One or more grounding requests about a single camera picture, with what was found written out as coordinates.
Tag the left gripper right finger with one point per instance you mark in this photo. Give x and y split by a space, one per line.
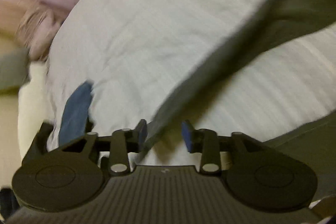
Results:
210 145

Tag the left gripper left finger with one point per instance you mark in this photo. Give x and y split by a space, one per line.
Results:
110 153

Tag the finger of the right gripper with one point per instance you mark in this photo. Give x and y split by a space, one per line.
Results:
76 114

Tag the white striped bed sheet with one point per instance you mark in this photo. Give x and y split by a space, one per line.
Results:
136 52

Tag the dark grey jeans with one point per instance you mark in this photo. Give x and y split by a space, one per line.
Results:
236 56

